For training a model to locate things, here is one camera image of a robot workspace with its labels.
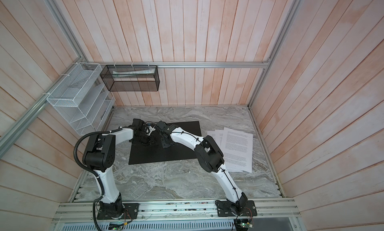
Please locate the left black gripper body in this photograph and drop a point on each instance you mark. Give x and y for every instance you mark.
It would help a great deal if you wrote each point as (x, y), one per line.
(144, 139)

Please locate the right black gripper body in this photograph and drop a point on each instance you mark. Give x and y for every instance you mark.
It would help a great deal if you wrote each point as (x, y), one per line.
(164, 143)

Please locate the white folder black inside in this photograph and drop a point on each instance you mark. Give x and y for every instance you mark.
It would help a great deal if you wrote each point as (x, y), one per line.
(153, 149)

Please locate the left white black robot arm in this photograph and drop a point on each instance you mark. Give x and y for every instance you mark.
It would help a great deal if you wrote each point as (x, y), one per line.
(99, 158)

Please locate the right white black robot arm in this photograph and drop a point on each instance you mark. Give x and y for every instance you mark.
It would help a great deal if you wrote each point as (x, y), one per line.
(210, 158)

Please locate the bottom printed paper sheet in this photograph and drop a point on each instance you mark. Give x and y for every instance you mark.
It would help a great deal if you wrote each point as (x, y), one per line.
(212, 134)

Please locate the printed paper sheet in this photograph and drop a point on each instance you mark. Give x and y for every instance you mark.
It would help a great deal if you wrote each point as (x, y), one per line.
(219, 136)
(212, 134)
(237, 147)

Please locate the middle printed paper sheet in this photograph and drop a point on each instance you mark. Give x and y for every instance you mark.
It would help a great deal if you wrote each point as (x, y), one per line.
(219, 136)

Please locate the black mesh basket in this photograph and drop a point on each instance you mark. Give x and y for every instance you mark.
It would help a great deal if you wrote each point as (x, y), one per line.
(127, 84)

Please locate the paper inside black basket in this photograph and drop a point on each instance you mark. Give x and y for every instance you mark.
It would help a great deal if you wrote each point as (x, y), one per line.
(146, 73)

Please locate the top printed paper sheet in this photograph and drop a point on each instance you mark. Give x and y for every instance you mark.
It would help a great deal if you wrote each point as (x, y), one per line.
(237, 147)

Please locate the left green circuit board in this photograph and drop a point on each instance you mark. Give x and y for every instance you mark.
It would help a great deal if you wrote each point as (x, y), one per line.
(116, 226)

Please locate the green circuit board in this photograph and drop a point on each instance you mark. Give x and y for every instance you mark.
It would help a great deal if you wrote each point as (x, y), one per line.
(242, 225)
(116, 226)

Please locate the right green circuit board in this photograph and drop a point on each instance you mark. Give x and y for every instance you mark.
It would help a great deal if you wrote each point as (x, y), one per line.
(242, 225)

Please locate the white wire mesh organizer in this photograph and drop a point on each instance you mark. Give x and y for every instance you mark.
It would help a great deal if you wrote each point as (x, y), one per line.
(81, 101)

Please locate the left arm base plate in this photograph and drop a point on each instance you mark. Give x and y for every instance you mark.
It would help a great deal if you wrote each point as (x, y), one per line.
(129, 211)

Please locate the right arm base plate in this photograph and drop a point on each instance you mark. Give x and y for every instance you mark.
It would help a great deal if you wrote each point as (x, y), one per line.
(228, 209)

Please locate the horizontal aluminium wall bar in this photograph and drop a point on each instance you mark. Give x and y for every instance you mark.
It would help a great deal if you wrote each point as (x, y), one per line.
(194, 64)

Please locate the aluminium front rail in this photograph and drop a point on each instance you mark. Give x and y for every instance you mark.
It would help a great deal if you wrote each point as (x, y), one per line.
(171, 210)

